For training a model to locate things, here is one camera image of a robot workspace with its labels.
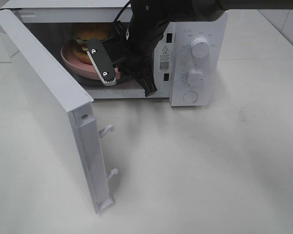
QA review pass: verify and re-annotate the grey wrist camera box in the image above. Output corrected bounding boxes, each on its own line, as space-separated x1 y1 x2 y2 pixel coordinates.
86 39 116 86

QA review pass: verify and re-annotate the toy burger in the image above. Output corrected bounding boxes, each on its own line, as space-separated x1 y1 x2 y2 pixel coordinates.
71 23 113 64

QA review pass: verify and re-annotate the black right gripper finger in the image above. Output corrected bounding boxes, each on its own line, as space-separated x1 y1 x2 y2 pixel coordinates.
135 68 157 97

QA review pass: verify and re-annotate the pink round plate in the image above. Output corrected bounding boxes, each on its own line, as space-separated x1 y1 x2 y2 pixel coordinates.
60 39 137 85

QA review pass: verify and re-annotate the white warning label sticker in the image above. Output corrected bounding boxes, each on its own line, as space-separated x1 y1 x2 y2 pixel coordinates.
158 44 172 73

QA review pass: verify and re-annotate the white microwave door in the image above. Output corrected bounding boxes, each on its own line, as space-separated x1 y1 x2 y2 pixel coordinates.
0 10 118 213

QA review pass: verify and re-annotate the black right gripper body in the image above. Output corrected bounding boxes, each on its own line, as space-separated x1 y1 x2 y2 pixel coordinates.
93 20 168 76

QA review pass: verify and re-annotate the white microwave oven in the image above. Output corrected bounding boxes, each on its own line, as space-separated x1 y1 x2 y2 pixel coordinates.
0 0 228 106

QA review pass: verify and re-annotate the white round door button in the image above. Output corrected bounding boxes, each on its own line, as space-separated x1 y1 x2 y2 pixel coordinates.
183 91 198 103

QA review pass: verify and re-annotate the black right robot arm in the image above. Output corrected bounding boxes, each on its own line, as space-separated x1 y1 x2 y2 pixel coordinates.
87 0 293 97

